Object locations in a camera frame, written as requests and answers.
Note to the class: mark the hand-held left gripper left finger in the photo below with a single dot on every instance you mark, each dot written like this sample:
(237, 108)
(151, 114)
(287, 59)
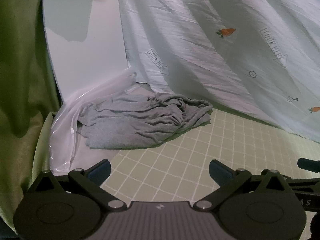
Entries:
(100, 171)

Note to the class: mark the clear plastic bag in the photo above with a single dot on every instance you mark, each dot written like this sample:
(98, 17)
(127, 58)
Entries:
(62, 135)

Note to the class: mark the green checked mat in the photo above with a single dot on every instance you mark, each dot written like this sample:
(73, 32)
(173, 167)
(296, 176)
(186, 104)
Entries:
(187, 155)

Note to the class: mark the green curtain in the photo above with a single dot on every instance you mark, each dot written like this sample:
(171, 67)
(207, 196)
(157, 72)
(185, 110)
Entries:
(22, 67)

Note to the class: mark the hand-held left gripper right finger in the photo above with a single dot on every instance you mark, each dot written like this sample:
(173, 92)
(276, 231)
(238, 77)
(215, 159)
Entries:
(218, 172)

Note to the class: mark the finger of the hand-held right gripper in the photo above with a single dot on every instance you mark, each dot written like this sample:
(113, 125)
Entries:
(310, 165)

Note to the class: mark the grey garment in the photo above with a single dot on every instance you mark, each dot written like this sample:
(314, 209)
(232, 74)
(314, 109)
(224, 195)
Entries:
(130, 122)

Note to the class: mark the white board panel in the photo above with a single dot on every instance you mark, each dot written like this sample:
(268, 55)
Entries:
(82, 55)

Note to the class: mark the carrot print bed sheet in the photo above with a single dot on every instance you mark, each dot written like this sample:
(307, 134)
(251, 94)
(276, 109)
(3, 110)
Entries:
(200, 55)

